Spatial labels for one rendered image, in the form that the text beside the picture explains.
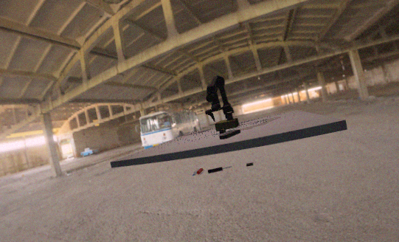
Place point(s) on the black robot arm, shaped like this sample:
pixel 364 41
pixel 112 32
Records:
pixel 212 95

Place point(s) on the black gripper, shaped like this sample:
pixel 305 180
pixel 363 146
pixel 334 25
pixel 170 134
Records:
pixel 209 112

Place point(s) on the black-handled screwdriver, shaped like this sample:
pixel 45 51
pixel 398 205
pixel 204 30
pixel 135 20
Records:
pixel 216 169

